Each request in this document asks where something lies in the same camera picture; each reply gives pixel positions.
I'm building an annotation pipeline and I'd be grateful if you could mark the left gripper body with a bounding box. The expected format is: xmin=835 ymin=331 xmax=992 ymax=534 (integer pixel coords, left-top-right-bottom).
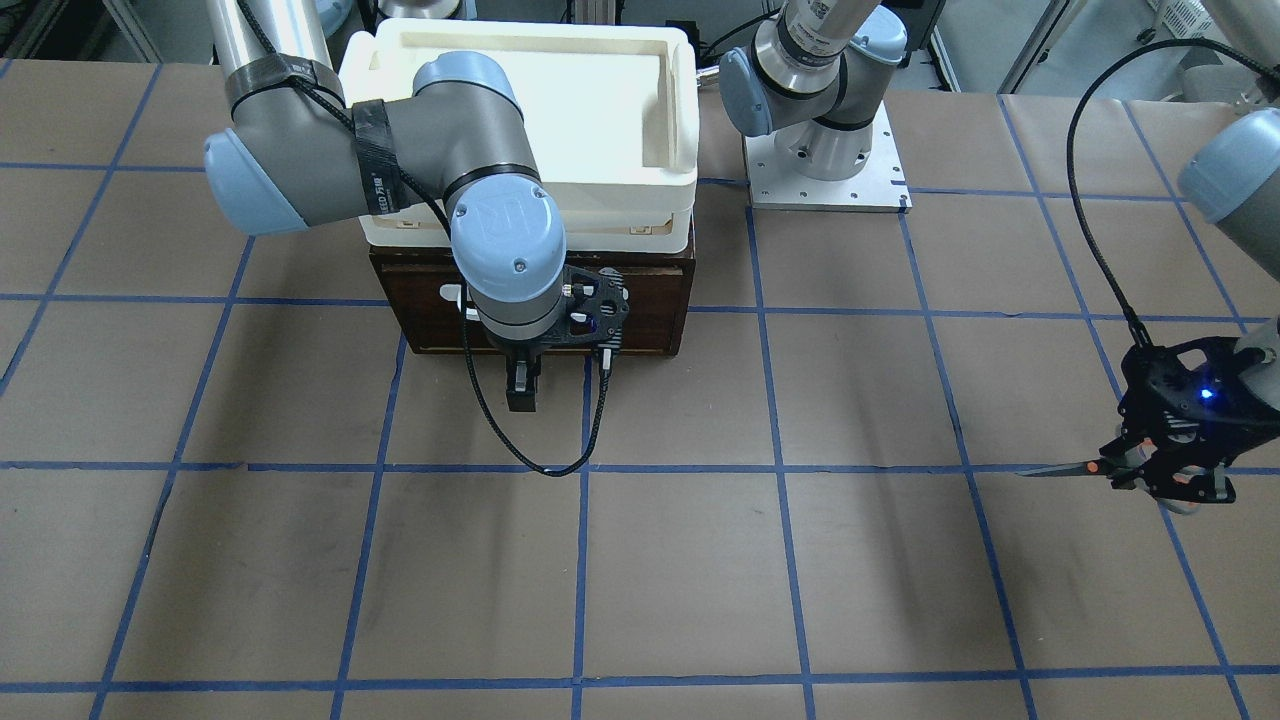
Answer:
xmin=1100 ymin=436 xmax=1236 ymax=515

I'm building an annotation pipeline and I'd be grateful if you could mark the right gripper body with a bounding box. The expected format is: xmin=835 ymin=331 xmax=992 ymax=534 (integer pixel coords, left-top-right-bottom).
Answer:
xmin=494 ymin=336 xmax=549 ymax=386

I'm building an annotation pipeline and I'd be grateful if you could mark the white drawer handle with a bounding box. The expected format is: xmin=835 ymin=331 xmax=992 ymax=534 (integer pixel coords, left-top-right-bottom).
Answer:
xmin=439 ymin=284 xmax=480 ymax=322

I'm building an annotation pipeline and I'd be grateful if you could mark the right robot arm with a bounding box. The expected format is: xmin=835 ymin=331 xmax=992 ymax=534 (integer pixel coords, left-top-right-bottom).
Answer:
xmin=204 ymin=1 xmax=567 ymax=413

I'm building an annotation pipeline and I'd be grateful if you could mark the dark wooden drawer cabinet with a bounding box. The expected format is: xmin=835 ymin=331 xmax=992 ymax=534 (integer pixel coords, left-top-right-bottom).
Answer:
xmin=369 ymin=245 xmax=698 ymax=356

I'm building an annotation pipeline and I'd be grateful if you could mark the white plastic tray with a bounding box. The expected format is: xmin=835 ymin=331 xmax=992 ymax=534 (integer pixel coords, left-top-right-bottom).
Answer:
xmin=338 ymin=19 xmax=700 ymax=254

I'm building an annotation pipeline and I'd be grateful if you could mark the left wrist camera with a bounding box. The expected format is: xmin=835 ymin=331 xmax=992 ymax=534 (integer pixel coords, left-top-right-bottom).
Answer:
xmin=1119 ymin=337 xmax=1277 ymax=457

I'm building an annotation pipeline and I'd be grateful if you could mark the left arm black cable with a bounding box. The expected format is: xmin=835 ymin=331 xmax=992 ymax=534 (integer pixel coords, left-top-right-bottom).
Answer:
xmin=1066 ymin=38 xmax=1271 ymax=347

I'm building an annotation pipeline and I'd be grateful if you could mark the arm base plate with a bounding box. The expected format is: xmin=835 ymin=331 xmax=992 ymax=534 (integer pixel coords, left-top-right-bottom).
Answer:
xmin=742 ymin=104 xmax=913 ymax=213

